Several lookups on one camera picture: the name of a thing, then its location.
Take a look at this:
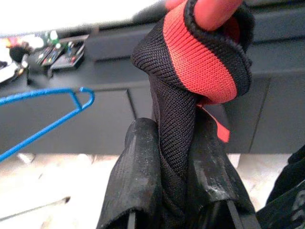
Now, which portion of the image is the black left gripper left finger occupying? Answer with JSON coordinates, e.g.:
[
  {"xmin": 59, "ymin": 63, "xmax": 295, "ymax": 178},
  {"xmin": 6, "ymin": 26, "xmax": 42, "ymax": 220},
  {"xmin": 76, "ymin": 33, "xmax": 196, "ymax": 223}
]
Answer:
[{"xmin": 96, "ymin": 117, "xmax": 167, "ymax": 229}]

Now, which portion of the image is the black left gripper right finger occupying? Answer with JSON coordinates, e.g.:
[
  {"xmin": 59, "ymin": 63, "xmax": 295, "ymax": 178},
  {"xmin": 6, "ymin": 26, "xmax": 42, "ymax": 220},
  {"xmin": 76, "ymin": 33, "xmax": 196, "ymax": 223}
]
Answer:
[{"xmin": 185, "ymin": 116, "xmax": 257, "ymax": 229}]

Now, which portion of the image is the black shirt with red trim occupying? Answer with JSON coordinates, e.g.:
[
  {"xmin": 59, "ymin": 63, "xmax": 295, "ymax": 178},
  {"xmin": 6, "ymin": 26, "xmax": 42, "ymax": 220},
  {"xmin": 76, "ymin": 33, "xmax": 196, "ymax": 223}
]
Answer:
[{"xmin": 130, "ymin": 0, "xmax": 254, "ymax": 229}]

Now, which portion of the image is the blue clothes hanger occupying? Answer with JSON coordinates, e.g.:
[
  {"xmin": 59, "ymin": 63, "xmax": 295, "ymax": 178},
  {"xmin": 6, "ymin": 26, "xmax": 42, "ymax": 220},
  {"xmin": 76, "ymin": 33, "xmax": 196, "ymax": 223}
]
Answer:
[{"xmin": 0, "ymin": 86, "xmax": 96, "ymax": 163}]

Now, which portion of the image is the black shirt with logo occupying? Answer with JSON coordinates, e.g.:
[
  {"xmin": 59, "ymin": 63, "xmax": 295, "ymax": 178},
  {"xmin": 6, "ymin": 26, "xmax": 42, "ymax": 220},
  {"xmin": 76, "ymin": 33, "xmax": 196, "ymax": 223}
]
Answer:
[{"xmin": 256, "ymin": 143, "xmax": 305, "ymax": 229}]

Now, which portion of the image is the black low tv cabinet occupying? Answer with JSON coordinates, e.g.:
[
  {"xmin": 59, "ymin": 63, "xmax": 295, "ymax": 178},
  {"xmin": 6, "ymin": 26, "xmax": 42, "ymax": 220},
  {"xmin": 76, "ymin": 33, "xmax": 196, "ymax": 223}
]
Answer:
[{"xmin": 0, "ymin": 9, "xmax": 305, "ymax": 157}]

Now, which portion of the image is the black remote control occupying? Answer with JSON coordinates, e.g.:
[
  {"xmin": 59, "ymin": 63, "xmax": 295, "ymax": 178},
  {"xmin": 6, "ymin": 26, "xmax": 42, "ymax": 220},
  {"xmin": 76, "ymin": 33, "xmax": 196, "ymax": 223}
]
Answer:
[{"xmin": 35, "ymin": 45, "xmax": 65, "ymax": 67}]

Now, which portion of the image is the green white small bottle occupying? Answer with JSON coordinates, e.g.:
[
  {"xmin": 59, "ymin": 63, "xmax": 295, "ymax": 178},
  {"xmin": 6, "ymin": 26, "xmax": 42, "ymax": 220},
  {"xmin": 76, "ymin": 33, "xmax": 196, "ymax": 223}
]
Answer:
[{"xmin": 44, "ymin": 30, "xmax": 63, "ymax": 50}]

